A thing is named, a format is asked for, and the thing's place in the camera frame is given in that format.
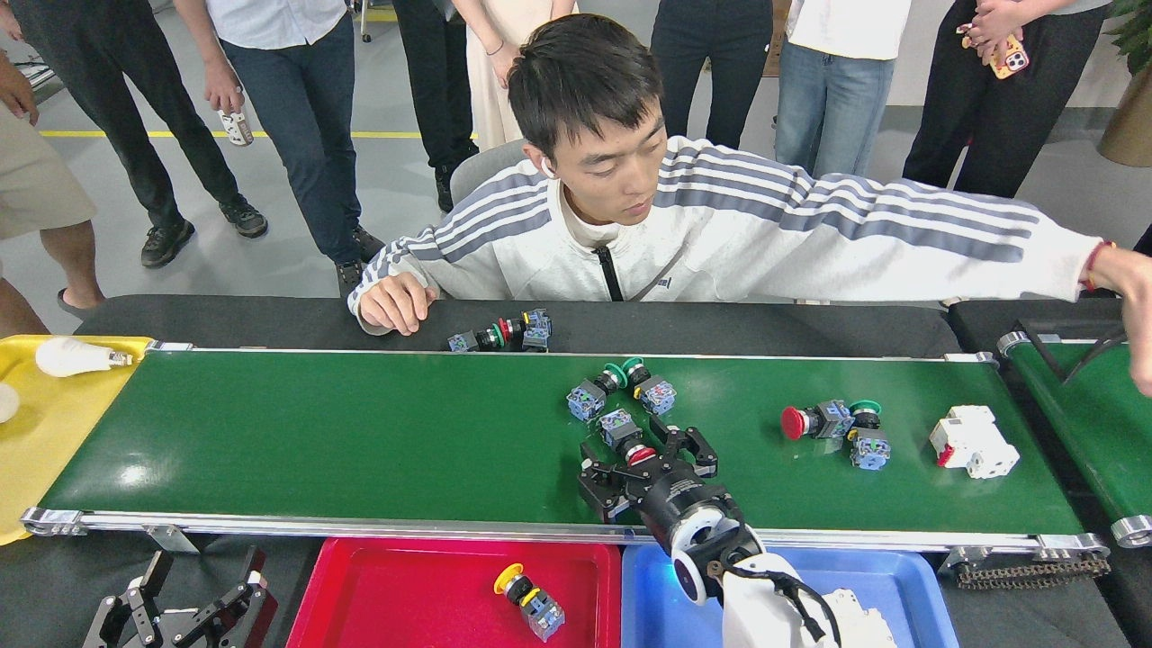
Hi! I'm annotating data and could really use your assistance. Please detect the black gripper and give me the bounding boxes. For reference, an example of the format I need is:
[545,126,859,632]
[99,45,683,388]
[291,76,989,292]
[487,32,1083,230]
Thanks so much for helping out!
[576,416,748,554]

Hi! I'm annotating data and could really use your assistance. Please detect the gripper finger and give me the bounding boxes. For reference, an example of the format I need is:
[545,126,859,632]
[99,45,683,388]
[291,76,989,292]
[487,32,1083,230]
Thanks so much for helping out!
[184,546,280,648]
[85,551,174,648]

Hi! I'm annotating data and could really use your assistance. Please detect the red push button switch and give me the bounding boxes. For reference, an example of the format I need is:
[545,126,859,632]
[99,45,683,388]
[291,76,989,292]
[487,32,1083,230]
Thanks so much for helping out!
[598,408,660,467]
[498,309,553,354]
[780,400,854,442]

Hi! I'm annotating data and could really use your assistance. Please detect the yellow push button switch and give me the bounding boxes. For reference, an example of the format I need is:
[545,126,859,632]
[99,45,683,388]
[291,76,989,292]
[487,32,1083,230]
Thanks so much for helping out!
[493,563,566,642]

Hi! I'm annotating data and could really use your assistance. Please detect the white circuit breaker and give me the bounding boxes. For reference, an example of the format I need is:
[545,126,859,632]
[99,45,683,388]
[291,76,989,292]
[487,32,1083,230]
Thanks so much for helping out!
[814,589,901,648]
[929,405,1021,480]

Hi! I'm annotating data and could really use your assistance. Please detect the red plastic tray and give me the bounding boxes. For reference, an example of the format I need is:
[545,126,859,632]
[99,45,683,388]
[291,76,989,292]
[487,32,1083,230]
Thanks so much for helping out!
[286,537,624,648]

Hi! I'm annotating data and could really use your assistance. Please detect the yellow plastic tray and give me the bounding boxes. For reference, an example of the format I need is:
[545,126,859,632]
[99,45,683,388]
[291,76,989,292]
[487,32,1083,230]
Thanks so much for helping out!
[0,335,156,547]

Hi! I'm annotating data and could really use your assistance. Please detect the long green conveyor belt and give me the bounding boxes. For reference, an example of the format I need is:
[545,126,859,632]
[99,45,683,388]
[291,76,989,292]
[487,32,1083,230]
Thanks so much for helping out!
[20,340,1112,554]

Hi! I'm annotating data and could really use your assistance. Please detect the blue plastic tray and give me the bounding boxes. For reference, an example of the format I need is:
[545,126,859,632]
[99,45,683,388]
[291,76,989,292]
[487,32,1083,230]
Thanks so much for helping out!
[621,543,961,648]

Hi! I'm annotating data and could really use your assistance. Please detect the green conveyor with black guide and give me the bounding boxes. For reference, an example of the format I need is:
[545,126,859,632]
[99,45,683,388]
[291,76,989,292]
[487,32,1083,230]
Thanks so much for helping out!
[997,331,1152,548]

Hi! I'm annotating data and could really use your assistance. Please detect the person's right hand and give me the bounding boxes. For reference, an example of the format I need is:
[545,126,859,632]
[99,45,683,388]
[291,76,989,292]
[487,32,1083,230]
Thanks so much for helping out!
[358,273,437,336]

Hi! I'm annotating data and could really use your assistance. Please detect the person's left hand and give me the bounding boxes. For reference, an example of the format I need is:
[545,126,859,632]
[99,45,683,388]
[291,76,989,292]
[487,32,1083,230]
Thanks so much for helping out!
[1105,252,1152,395]

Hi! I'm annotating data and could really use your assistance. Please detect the seated person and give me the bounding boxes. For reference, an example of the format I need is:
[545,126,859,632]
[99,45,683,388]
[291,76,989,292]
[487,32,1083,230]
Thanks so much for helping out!
[348,13,1152,397]

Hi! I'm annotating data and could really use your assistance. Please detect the grey chair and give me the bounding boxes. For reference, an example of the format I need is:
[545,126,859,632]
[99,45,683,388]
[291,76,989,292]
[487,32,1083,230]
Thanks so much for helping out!
[450,138,530,206]

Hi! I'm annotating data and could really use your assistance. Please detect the brown cardboard box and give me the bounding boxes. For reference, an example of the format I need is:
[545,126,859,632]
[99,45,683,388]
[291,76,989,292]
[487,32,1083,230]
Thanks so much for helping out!
[763,0,793,77]

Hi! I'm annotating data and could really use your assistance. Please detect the smartphone in patterned case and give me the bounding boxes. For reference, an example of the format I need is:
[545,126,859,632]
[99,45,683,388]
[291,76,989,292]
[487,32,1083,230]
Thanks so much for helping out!
[988,34,1030,80]

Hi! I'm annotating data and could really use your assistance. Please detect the potted green plant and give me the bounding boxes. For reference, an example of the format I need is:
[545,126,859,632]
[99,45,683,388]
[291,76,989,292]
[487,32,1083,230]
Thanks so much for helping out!
[1096,0,1152,167]

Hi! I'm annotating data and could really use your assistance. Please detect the conveyor drive chain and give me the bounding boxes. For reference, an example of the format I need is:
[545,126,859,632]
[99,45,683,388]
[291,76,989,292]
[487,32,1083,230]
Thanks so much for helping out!
[954,556,1112,590]

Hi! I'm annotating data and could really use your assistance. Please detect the black triangular guide frame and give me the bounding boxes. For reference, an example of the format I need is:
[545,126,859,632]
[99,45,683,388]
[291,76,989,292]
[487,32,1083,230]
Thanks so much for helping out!
[1012,319,1135,386]

